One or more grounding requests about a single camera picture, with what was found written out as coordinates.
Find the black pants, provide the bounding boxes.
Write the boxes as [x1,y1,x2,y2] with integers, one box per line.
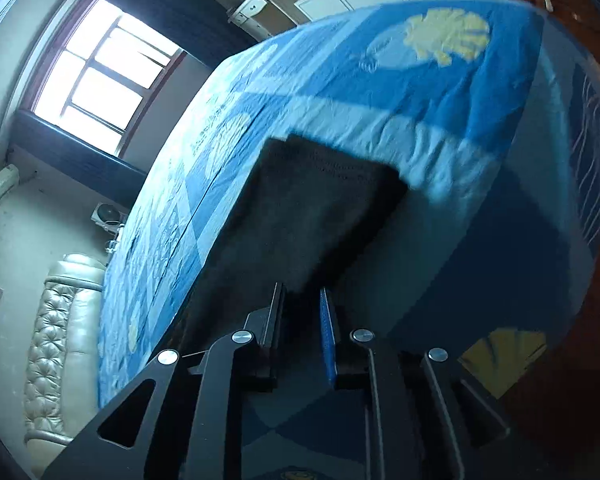
[155,134,407,356]

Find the white oval vanity mirror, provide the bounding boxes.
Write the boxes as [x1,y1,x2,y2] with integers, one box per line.
[91,203,128,234]

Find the dark blue curtain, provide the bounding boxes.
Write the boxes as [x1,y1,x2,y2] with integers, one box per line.
[10,110,147,209]

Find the cream tufted leather headboard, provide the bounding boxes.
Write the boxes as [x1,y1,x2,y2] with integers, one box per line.
[23,254,105,479]

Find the blue patterned bed sheet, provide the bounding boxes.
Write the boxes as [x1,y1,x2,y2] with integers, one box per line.
[97,0,600,480]

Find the white dresser table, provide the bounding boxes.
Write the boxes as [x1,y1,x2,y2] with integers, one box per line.
[227,0,298,42]

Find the window with brown frame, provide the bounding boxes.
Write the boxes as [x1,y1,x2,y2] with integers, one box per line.
[23,0,184,156]

